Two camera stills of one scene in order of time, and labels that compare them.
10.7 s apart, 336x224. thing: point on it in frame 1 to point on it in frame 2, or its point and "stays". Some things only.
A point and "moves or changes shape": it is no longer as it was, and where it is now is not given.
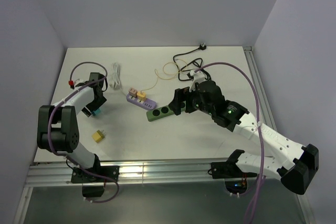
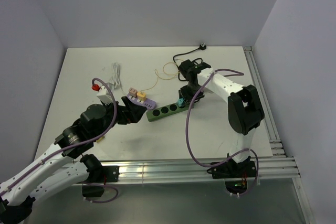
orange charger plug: (142, 96) stays
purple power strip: (147, 104) stays
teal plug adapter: (96, 112) moves or changes shape
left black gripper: (94, 107) to (130, 113)
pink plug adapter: (133, 92) stays
